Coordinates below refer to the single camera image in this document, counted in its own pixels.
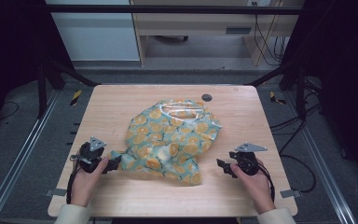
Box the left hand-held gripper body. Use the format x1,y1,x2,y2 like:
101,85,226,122
69,135,107,174

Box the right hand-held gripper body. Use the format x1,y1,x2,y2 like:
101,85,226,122
228,142,269,176

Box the orange print teal bag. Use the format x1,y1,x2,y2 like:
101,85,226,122
106,98,223,187

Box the person's right hand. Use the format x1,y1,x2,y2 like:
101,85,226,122
230,158,277,216

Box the person's left hand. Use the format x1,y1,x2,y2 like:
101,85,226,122
70,156,110,208

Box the yellow black striped floor marker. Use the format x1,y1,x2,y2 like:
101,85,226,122
70,90,83,106
268,91,287,105

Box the white cabinet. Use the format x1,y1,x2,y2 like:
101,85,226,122
45,0,141,62

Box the black curtain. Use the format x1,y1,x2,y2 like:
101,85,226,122
281,0,358,190
0,0,76,141

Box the right hand-held gripper cable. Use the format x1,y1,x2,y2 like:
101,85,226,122
258,161,276,203

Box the hand-held gripper cable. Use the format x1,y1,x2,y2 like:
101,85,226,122
258,161,276,203
65,166,82,205

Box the left hand-held gripper cable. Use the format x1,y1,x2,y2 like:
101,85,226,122
65,166,82,205

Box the grey metal table bracket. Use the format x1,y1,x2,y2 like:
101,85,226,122
280,189,302,199
44,188,68,198

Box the black floor cables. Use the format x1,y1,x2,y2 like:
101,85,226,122
269,77,324,194

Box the aluminium floor rail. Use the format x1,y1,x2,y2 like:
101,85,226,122
283,91,357,224
0,90,60,224

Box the black metal frame stand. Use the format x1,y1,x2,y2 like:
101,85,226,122
36,59,99,119
245,60,309,120

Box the thin black floor cable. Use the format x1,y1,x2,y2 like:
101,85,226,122
0,101,21,121

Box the black hanging cables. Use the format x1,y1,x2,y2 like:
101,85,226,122
251,1,288,67

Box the black horizontal frame bar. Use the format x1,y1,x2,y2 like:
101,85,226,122
45,4,306,16

